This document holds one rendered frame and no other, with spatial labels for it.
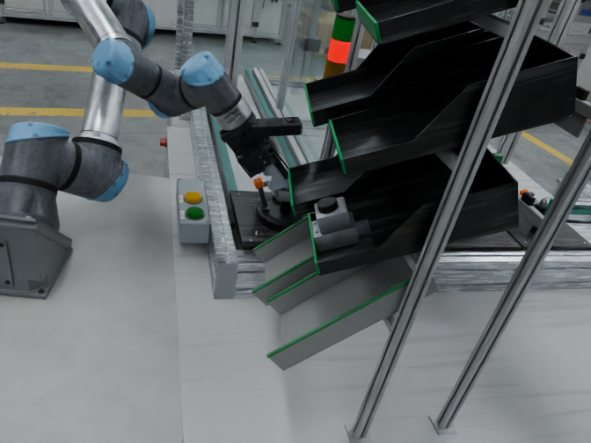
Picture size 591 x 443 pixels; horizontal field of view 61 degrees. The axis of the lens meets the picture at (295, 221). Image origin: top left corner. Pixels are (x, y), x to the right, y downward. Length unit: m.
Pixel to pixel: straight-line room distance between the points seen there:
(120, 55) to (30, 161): 0.31
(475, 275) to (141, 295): 0.81
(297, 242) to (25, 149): 0.59
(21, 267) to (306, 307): 0.56
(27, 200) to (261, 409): 0.62
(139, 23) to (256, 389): 0.93
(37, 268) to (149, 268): 0.24
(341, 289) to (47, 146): 0.69
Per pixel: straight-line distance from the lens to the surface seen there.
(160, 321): 1.08
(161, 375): 0.98
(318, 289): 0.89
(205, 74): 1.01
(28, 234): 1.05
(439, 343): 1.19
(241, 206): 1.24
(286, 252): 1.01
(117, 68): 1.01
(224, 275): 1.09
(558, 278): 1.53
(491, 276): 1.38
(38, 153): 1.17
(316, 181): 0.90
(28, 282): 1.13
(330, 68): 1.28
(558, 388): 1.25
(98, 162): 1.24
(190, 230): 1.19
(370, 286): 0.83
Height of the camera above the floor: 1.62
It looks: 32 degrees down
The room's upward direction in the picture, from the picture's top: 12 degrees clockwise
